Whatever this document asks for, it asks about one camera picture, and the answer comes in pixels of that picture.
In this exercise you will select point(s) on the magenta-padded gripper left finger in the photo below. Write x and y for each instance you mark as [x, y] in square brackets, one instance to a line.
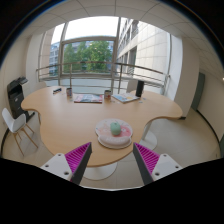
[76, 158]

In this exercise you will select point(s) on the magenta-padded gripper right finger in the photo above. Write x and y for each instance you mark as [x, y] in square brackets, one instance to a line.
[148, 159]

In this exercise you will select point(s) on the mint green computer mouse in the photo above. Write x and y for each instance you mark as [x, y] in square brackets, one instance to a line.
[115, 128]

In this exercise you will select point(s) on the white pink printed mouse pad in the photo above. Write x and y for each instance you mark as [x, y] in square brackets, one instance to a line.
[115, 141]

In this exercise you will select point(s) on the red dark magazine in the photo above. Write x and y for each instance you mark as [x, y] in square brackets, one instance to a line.
[88, 98]

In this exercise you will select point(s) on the light blue open book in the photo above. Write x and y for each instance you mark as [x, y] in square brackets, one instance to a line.
[126, 98]

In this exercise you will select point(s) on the small dark flat device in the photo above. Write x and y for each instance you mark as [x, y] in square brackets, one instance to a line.
[57, 90]

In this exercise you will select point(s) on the black upright speaker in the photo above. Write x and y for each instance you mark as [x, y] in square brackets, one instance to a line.
[139, 88]

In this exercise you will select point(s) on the white chair with wooden legs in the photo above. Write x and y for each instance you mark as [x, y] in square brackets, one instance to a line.
[13, 121]

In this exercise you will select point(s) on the dark green door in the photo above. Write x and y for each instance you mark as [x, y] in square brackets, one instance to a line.
[198, 91]

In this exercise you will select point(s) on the metal balcony railing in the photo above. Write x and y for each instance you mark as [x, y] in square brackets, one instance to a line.
[93, 63]

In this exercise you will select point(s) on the green tree outside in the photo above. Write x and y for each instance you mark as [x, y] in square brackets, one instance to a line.
[93, 53]

